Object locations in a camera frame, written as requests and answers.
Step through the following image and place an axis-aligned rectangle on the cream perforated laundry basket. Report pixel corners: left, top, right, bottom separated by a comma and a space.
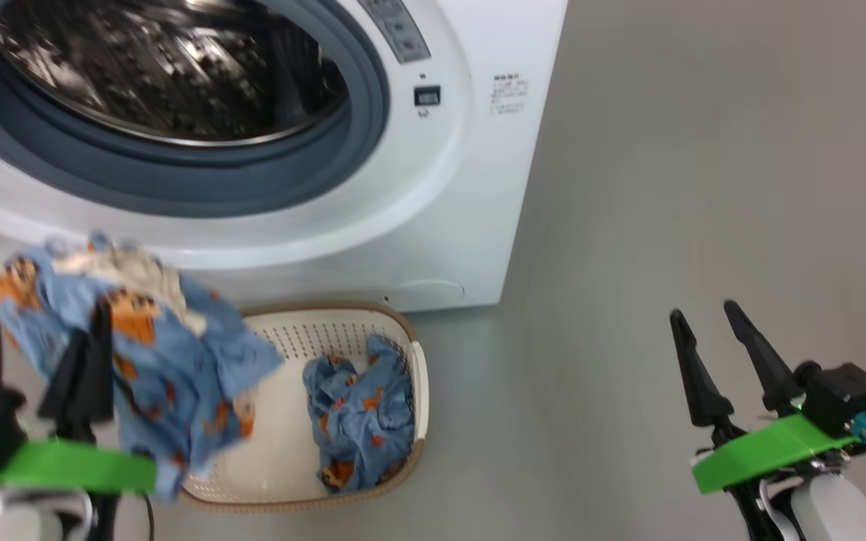
177, 303, 430, 514

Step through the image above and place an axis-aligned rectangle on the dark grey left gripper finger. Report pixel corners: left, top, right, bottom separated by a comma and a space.
38, 331, 95, 444
92, 298, 115, 422

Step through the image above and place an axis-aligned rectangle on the white front-load washing machine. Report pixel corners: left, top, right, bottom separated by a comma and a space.
0, 0, 569, 313

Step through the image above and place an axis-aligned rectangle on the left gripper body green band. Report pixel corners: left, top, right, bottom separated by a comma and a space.
0, 440, 157, 541

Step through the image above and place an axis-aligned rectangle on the blue garment with orange print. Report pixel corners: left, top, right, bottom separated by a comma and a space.
303, 336, 415, 494
0, 233, 285, 500

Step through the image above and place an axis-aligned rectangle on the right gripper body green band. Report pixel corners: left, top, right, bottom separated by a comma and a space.
692, 415, 858, 541

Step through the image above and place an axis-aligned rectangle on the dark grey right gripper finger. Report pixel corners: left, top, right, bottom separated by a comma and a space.
723, 301, 805, 414
669, 310, 734, 428

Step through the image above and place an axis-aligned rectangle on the printed text warning label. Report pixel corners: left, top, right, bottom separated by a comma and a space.
490, 74, 530, 115

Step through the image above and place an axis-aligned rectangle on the round white filter cover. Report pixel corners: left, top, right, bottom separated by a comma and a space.
391, 280, 466, 309

